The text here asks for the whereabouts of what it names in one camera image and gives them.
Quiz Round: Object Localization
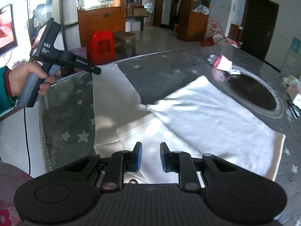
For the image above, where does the cream white garment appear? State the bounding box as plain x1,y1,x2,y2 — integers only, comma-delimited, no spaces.
92,63,285,184

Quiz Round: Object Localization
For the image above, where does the green sleeved left forearm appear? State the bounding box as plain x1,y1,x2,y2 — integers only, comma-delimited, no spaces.
0,66,17,113

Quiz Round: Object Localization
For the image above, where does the person's left hand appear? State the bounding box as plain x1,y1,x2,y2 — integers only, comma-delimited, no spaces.
8,61,62,98

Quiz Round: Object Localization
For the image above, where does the red plastic stool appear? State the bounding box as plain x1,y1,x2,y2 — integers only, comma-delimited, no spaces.
87,31,117,66

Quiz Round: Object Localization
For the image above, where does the brown wooden stool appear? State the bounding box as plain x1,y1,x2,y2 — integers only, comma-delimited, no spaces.
113,31,136,58

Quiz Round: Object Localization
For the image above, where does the glass display cabinet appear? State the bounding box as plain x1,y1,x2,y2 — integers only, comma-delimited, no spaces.
77,0,126,47

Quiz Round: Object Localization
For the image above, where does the round black induction hotplate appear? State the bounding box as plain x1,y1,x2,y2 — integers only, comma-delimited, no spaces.
227,74,277,111

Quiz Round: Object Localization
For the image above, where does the white and pink glove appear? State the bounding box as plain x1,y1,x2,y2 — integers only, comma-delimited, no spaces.
207,55,241,75

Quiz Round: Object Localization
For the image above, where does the grey star pattern tablecloth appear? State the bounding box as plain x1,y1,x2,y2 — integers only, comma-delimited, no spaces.
38,45,301,184

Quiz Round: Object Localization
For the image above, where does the black framed tablet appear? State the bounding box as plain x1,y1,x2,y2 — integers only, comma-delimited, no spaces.
286,100,301,119

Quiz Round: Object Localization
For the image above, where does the wooden shelf cabinet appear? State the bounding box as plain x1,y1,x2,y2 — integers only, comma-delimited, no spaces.
176,0,211,42

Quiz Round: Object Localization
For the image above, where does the white tissue box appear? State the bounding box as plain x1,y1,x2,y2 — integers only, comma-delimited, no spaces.
287,84,300,105

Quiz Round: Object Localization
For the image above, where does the dark wooden door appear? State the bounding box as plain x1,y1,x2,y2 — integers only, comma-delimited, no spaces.
241,0,279,61

